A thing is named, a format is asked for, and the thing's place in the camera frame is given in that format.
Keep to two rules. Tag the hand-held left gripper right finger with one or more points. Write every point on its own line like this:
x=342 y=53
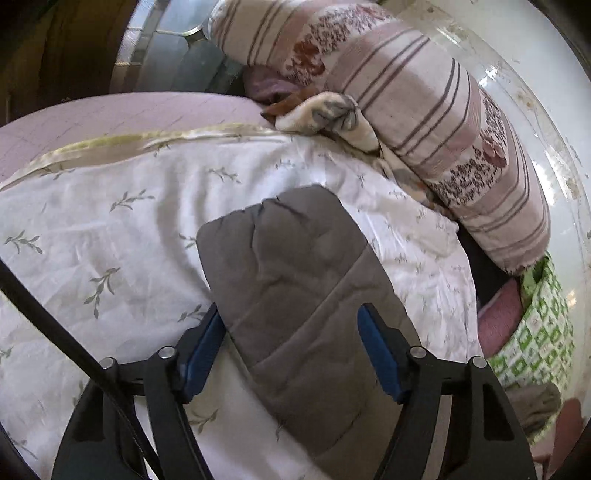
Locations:
x=381 y=353

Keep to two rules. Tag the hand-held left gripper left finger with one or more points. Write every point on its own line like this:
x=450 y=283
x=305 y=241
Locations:
x=203 y=353

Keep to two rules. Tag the grey-brown padded jacket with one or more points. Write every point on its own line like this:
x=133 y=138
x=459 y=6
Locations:
x=286 y=277

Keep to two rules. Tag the pink bolster pillow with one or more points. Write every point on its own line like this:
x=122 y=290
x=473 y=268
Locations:
x=501 y=323

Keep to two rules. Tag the black cloth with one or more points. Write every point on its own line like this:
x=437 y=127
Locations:
x=480 y=272

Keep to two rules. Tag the white leaf-print quilt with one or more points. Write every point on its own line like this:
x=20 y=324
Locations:
x=115 y=230

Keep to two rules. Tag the grey-brown small cloth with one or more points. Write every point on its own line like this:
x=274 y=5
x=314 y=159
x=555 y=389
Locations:
x=535 y=406

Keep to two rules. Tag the green checked blanket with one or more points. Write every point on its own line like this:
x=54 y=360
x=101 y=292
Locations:
x=545 y=332

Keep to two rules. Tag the pink padded headboard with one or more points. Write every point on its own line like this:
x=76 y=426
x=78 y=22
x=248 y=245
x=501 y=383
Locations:
x=570 y=429

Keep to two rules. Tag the beige floral fleece blanket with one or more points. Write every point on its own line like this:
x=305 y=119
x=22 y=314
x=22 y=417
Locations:
x=323 y=110

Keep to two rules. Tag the striped floral pink pillow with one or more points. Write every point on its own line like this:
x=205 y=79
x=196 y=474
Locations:
x=392 y=92

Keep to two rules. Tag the purple cloth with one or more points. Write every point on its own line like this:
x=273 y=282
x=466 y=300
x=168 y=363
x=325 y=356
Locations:
x=265 y=85

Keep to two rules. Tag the patterned glass door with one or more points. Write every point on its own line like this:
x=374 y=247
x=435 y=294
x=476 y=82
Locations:
x=171 y=50

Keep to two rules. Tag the wooden door frame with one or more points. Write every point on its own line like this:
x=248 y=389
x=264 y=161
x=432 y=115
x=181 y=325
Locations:
x=60 y=55

